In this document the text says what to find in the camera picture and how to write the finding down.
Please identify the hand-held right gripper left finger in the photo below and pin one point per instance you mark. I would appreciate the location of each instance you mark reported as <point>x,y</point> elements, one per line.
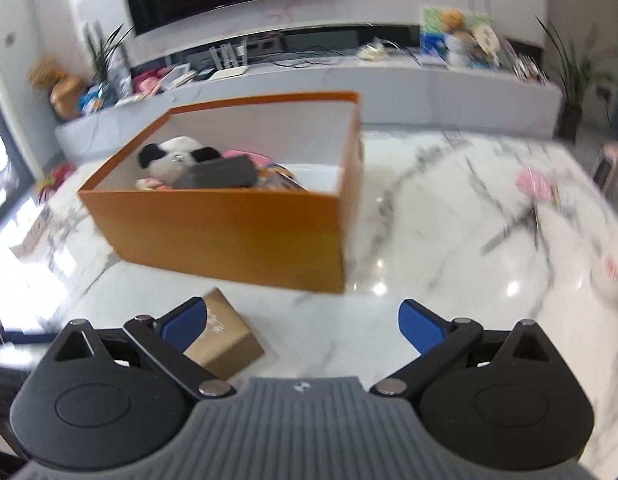
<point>181,325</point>

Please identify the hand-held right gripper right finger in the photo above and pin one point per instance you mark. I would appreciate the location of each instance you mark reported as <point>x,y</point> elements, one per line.
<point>421,325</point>

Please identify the orange cardboard box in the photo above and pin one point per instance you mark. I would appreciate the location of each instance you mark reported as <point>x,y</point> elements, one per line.
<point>224,235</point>

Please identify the grey box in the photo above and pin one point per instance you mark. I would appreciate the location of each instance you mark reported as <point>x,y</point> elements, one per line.
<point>219,175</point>

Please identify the white panda plush toy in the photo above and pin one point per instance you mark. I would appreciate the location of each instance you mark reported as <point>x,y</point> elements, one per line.
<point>174,157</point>

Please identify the pink pouch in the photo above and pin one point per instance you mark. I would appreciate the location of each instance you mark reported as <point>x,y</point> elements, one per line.
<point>246,156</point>

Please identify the brown cardboard box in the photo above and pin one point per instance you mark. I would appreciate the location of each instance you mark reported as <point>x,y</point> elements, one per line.
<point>226,340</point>

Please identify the metal scissors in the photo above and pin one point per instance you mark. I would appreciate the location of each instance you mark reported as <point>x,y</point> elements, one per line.
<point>514,230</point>

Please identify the pink white crochet toy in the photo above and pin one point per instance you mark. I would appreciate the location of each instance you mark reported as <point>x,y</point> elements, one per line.
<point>151,184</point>

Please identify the small white box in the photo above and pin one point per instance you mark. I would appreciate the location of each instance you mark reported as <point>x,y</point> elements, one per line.
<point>38,230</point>

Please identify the pink packet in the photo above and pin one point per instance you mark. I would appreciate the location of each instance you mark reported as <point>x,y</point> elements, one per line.
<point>536,185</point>

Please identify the red green feathery toy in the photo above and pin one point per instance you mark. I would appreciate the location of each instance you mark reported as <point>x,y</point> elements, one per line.
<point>56,177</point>

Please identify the marble television cabinet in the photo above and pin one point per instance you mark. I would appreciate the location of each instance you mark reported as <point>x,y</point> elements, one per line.
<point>414,95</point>

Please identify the blue snack packet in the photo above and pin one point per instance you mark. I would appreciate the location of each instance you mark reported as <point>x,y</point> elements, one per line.
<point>91,99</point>

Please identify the brown round vase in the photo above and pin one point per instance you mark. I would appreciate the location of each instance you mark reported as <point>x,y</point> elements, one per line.
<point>66,97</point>

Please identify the white router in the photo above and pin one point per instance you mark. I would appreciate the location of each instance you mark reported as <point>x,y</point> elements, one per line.
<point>229,67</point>

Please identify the grey knit basket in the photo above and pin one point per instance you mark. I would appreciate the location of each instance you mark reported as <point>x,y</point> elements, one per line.
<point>461,50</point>

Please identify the green potted plant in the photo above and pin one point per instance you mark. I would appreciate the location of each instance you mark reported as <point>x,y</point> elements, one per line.
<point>106,52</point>

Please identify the tall potted plant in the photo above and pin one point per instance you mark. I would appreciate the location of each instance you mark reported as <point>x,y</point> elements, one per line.
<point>574,85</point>

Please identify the dried yellow flowers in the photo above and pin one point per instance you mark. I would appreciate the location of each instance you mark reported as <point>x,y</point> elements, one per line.
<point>44,71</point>

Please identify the round paper fan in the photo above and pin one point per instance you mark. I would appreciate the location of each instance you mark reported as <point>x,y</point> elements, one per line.
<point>485,39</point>

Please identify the colourful painting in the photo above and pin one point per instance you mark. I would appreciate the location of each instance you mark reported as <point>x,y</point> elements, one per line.
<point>431,25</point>

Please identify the brown teddy bear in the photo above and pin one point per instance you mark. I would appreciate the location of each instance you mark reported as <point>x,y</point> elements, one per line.
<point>454,19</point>

